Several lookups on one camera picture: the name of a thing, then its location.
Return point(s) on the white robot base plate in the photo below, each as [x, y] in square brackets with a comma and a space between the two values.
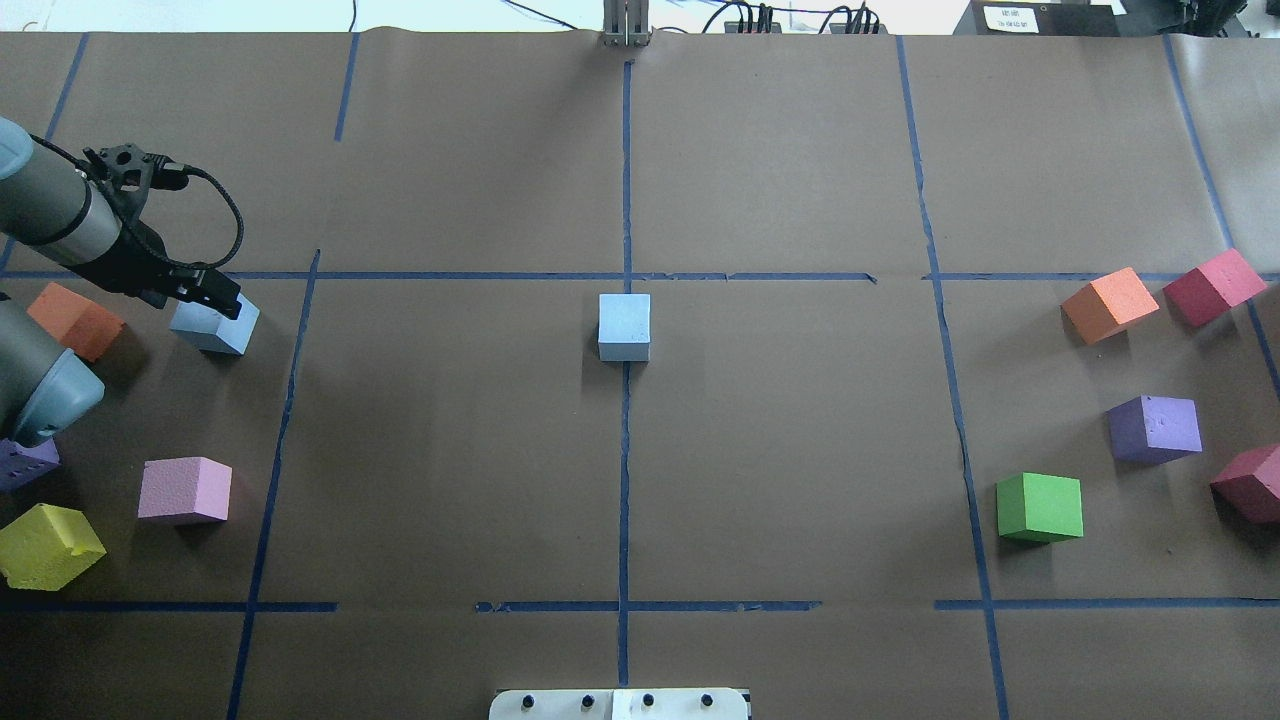
[622, 703]

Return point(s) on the red foam block far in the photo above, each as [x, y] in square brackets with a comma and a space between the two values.
[1213, 288]

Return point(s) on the yellow foam block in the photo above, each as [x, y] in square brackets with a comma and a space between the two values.
[48, 547]

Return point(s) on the pink foam block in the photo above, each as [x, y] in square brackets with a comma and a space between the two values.
[184, 491]

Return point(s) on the orange foam block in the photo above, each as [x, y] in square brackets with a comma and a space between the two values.
[1109, 305]
[77, 323]

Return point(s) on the black box with label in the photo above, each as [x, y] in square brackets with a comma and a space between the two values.
[1037, 18]

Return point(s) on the orange foam block right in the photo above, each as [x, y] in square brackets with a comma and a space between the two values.
[1109, 305]

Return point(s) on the aluminium frame post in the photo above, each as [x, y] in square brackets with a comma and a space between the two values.
[626, 23]

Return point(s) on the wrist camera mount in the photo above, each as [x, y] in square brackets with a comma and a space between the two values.
[126, 174]

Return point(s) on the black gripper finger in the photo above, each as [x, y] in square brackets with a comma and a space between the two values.
[212, 289]

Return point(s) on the purple foam block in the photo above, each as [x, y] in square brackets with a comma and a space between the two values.
[20, 464]
[1152, 430]

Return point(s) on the power strip right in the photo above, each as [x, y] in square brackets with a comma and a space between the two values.
[845, 20]

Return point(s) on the green foam block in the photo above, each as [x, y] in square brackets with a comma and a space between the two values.
[1039, 508]

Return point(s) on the orange foam block left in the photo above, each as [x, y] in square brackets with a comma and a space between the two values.
[77, 323]

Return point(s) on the purple foam block left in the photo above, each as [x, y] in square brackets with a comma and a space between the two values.
[20, 464]

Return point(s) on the light blue block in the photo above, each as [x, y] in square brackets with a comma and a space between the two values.
[624, 328]
[210, 331]

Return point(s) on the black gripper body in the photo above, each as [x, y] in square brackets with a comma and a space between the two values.
[137, 259]

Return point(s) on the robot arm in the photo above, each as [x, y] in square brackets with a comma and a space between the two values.
[83, 213]

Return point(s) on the power strip left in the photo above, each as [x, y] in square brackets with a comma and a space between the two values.
[753, 20]

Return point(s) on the purple foam block right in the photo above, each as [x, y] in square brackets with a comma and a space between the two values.
[1152, 430]

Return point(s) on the power strip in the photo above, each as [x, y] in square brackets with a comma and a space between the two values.
[845, 20]
[753, 20]

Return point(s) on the red foam block near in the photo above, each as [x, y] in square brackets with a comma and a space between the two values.
[1250, 484]

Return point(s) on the red foam block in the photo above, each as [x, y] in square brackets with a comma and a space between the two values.
[1250, 484]
[1213, 288]

